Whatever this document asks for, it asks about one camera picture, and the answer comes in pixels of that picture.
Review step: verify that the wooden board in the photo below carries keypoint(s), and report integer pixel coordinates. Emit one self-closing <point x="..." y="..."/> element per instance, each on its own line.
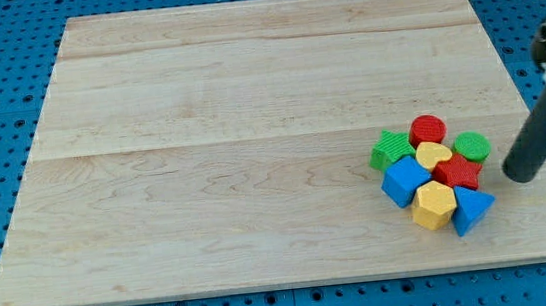
<point x="224" y="149"/>

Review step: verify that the green star block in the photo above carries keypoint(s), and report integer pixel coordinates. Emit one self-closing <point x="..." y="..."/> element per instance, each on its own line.
<point x="390" y="148"/>

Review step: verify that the blue cube block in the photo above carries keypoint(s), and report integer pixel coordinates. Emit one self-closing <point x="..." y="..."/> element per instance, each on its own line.
<point x="401" y="180"/>

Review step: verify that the red cylinder block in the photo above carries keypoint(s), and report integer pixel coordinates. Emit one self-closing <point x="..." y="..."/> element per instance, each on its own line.
<point x="427" y="128"/>

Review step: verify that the yellow heart block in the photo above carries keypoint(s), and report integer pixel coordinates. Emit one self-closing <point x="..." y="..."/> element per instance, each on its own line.
<point x="430" y="154"/>

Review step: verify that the yellow hexagon block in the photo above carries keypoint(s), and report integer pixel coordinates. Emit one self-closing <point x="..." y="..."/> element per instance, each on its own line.
<point x="433" y="205"/>

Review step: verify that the red star block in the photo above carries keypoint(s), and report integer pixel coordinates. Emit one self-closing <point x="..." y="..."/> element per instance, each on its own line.
<point x="458" y="171"/>

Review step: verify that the green cylinder block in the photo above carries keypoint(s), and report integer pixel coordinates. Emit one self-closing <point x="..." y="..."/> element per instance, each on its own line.
<point x="473" y="146"/>

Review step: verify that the blue triangle block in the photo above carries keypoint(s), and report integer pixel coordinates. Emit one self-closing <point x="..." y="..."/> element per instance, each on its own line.
<point x="472" y="206"/>

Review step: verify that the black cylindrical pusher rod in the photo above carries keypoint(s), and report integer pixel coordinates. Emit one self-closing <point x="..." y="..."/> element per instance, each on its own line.
<point x="528" y="152"/>

